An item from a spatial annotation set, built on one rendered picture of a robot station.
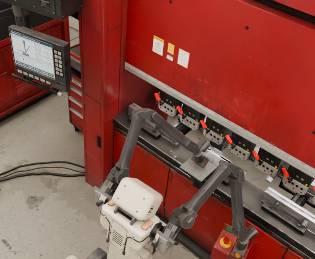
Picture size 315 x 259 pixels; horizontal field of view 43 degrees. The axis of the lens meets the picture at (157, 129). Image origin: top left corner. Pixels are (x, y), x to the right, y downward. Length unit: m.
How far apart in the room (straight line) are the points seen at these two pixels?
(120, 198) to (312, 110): 1.09
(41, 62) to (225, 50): 1.23
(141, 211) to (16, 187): 2.10
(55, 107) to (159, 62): 2.24
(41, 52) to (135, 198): 1.26
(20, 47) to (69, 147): 1.58
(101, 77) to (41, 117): 1.83
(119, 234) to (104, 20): 1.33
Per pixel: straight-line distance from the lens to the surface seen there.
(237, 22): 2.26
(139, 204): 2.00
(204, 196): 2.10
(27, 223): 3.65
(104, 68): 2.83
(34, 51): 2.83
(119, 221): 2.07
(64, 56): 2.68
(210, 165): 2.72
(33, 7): 2.70
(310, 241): 2.71
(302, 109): 2.26
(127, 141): 2.20
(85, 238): 3.50
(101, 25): 2.68
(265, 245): 2.86
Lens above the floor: 2.91
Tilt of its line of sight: 41 degrees down
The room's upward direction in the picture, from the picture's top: 7 degrees clockwise
